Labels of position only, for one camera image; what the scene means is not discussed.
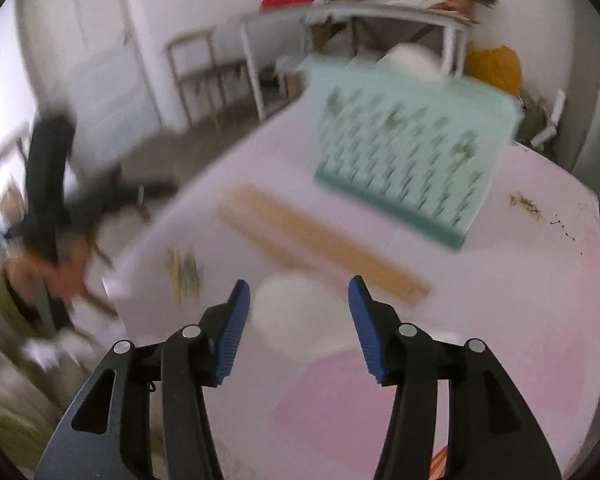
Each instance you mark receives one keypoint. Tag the pink printed tablecloth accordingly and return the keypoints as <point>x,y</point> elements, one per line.
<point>505,310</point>

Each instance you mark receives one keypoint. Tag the white panelled door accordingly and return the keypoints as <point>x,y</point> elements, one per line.
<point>95,60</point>

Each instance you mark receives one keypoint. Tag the teal star-cutout utensil holder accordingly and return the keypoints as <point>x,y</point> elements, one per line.
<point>405,150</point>

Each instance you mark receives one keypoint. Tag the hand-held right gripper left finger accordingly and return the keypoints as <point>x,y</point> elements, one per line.
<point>230,335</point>

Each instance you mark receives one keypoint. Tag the wooden chair with dark seat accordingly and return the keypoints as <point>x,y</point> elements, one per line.
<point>195,75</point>

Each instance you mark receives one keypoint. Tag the white plastic pipe piece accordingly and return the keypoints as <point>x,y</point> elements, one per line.
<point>552,120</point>

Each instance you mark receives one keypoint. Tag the white side table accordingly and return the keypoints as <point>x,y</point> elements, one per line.
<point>360,10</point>

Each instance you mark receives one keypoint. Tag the yellow plastic bag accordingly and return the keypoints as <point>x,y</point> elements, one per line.
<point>495,70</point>

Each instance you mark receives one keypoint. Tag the bundle of wooden chopsticks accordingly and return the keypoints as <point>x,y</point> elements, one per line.
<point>320,240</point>

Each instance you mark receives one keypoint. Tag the white round plastic ladle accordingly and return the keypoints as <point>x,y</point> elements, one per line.
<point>300,315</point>

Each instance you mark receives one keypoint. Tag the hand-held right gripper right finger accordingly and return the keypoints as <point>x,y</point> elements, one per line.
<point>367,335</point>

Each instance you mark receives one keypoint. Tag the black chair with wooden legs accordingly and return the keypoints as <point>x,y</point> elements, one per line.
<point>50,185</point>

